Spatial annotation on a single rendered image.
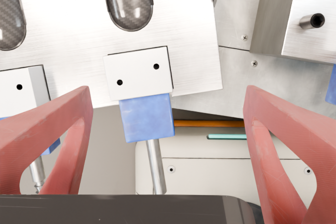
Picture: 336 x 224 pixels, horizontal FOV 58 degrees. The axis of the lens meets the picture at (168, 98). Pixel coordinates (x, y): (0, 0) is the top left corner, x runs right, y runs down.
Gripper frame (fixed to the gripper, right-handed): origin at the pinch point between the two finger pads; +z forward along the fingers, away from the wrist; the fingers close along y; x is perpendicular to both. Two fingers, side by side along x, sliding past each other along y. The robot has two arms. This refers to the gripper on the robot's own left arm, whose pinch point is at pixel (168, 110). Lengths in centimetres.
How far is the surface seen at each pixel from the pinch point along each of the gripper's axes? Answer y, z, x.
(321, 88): -16.2, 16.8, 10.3
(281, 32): -8.6, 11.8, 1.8
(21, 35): 12.4, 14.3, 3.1
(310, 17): -9.6, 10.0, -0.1
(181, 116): -5, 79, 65
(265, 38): -8.6, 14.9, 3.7
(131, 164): 14, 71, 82
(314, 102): -15.6, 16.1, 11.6
